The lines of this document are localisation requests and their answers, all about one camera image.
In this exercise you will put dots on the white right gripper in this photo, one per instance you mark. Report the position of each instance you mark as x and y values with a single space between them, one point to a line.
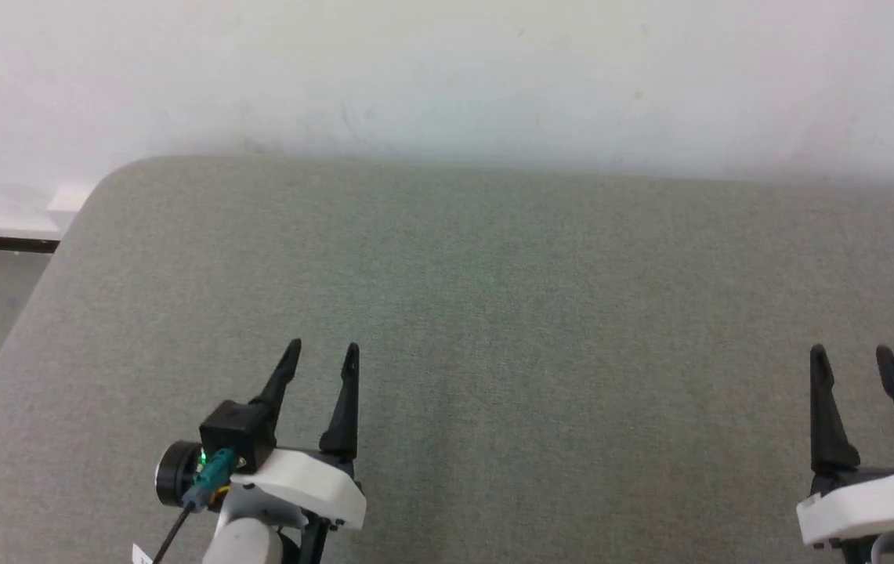
877 501

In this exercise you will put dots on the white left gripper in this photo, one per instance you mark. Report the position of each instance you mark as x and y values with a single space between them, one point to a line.
305 482

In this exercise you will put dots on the grey fabric sofa cushion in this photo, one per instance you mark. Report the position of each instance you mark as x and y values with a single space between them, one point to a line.
533 313

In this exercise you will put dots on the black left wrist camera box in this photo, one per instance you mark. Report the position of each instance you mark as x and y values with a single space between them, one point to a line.
235 431

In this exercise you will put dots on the dark wall baseboard strip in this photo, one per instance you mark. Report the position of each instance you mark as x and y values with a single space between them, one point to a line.
0 244

